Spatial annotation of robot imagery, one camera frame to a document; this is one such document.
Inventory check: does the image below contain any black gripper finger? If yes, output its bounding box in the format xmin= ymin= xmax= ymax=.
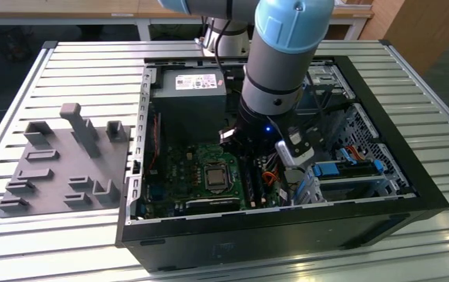
xmin=218 ymin=128 xmax=249 ymax=159

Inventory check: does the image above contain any black camera bracket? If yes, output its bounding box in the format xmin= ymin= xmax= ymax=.
xmin=265 ymin=115 xmax=321 ymax=158

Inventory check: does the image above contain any green motherboard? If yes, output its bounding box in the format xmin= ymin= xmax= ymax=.
xmin=140 ymin=140 xmax=288 ymax=220

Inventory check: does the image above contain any silver power supply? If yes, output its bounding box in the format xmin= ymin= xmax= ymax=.
xmin=152 ymin=66 xmax=244 ymax=142

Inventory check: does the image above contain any white power supply label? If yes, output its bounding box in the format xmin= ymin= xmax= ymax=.
xmin=174 ymin=73 xmax=218 ymax=90

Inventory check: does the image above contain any metal drive cage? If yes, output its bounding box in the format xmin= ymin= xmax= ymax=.
xmin=292 ymin=66 xmax=409 ymax=206

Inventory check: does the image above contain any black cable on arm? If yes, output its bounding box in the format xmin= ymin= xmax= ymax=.
xmin=212 ymin=17 xmax=234 ymax=74

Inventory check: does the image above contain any wooden desk white frame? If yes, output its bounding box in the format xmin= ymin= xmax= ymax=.
xmin=0 ymin=0 xmax=374 ymax=42

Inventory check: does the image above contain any wooden cabinet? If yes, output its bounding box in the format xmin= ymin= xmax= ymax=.
xmin=358 ymin=0 xmax=449 ymax=78

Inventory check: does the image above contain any grey parts rack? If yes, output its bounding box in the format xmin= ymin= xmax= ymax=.
xmin=0 ymin=102 xmax=132 ymax=219

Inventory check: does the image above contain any CPU socket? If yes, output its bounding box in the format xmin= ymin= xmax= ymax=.
xmin=201 ymin=160 xmax=233 ymax=194

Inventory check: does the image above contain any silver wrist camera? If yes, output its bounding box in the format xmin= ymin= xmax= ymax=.
xmin=273 ymin=137 xmax=316 ymax=169

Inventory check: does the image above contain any graphics card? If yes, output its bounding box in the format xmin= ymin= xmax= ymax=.
xmin=184 ymin=196 xmax=241 ymax=215

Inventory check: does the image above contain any silver CPU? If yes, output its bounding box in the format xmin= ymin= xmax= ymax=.
xmin=206 ymin=169 xmax=225 ymax=184

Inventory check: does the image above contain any hard disk in blue carrier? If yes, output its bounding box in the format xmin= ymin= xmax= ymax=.
xmin=312 ymin=160 xmax=385 ymax=179

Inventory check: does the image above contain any black PC case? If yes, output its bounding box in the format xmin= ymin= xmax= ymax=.
xmin=113 ymin=54 xmax=449 ymax=273

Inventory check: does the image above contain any black RAM slot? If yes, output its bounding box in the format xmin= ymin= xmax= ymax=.
xmin=238 ymin=155 xmax=257 ymax=210

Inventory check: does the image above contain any blue disk wire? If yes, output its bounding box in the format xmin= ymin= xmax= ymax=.
xmin=340 ymin=146 xmax=366 ymax=165

